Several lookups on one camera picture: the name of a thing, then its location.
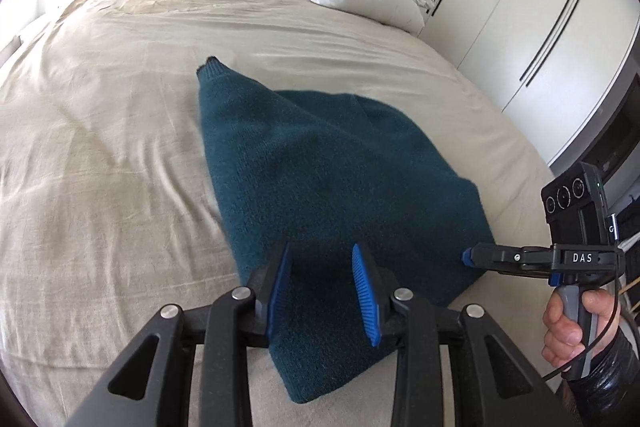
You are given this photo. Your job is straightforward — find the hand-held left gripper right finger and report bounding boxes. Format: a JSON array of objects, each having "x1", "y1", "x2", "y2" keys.
[{"x1": 351, "y1": 243, "x2": 556, "y2": 427}]

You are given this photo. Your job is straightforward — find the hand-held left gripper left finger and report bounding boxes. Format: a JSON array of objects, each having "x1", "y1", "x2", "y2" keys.
[{"x1": 65, "y1": 242, "x2": 293, "y2": 427}]

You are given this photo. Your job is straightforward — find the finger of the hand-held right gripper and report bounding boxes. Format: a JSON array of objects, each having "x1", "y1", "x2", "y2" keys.
[{"x1": 459, "y1": 242, "x2": 557, "y2": 280}]

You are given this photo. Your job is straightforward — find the dark teal knit sweater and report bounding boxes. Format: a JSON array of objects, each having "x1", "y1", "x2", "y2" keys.
[{"x1": 195, "y1": 56, "x2": 497, "y2": 405}]

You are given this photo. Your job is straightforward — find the person's right forearm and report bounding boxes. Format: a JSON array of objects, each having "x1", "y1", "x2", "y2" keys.
[{"x1": 554, "y1": 307, "x2": 640, "y2": 427}]

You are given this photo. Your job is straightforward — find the person's right hand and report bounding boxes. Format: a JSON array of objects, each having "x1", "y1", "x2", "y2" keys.
[{"x1": 543, "y1": 289, "x2": 624, "y2": 371}]

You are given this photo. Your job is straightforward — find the bed with beige sheet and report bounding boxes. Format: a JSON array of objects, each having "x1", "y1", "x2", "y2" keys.
[{"x1": 0, "y1": 0, "x2": 561, "y2": 427}]

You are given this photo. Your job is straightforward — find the black cable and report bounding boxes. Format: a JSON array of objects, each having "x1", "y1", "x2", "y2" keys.
[{"x1": 540, "y1": 213, "x2": 627, "y2": 383}]

